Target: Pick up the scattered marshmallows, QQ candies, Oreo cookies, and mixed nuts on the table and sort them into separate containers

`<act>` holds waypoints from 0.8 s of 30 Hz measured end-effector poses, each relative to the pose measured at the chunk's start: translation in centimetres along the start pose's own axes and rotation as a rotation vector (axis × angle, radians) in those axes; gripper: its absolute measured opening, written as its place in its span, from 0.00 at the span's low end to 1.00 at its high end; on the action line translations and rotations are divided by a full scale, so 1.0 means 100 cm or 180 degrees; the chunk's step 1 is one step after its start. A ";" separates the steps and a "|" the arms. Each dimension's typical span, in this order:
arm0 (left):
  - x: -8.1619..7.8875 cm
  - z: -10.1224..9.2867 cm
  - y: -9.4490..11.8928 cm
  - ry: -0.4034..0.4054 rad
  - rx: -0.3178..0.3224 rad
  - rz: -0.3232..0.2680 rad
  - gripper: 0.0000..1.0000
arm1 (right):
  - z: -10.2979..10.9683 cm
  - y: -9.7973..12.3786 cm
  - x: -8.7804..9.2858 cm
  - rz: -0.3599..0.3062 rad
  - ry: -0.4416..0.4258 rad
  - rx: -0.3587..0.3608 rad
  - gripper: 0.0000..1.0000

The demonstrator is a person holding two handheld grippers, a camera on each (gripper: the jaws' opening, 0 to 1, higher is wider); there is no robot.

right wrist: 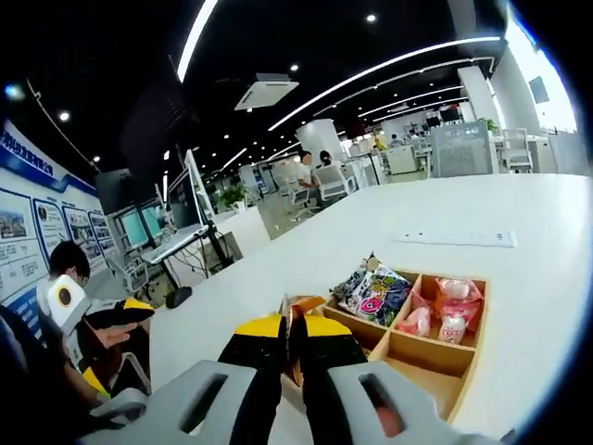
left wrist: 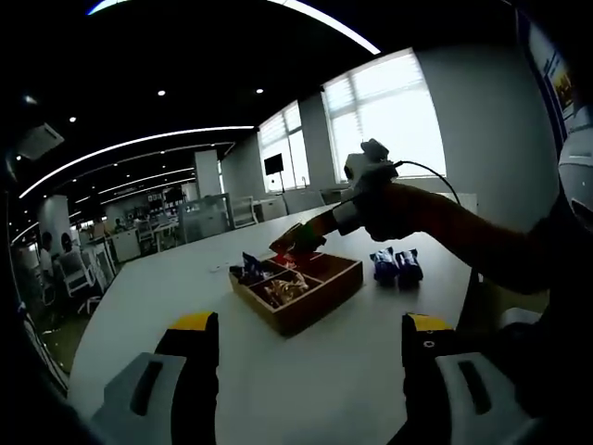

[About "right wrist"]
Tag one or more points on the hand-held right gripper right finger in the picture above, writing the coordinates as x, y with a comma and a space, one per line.
333, 371

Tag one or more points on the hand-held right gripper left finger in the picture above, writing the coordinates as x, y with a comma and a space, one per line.
250, 371

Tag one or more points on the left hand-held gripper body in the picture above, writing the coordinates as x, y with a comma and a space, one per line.
65, 301

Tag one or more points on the golden mixed nuts packet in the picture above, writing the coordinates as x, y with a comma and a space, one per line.
299, 303

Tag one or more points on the wooden four-compartment container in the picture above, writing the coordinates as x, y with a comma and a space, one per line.
426, 357

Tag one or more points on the teal monitor screen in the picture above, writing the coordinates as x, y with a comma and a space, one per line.
134, 229
154, 218

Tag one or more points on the open silver laptop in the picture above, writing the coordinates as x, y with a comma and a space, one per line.
173, 245

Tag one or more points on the black-legged laptop stand desk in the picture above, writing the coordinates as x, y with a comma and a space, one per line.
218, 250

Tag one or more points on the large black screen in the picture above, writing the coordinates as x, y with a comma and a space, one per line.
120, 190

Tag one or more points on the green potted plant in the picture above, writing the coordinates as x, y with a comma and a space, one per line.
491, 124
234, 194

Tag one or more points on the white office chair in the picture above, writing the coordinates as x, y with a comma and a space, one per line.
301, 194
516, 148
331, 183

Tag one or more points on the white table socket strip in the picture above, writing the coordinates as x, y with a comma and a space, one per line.
458, 237

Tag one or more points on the white low cabinet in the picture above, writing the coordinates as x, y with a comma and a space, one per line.
400, 160

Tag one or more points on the ceiling air conditioner vent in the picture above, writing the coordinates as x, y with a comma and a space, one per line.
266, 92

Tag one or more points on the straight ceiling light strip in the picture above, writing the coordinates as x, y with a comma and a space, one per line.
197, 39

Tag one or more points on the long curved ceiling light strip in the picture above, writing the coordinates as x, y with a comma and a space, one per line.
394, 58

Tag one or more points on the black screen on tripod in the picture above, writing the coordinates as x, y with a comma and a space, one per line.
538, 90

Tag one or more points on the narrow window with blinds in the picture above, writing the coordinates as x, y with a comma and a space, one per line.
526, 51

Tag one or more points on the blue white wall display board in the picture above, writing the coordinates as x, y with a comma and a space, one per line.
28, 232

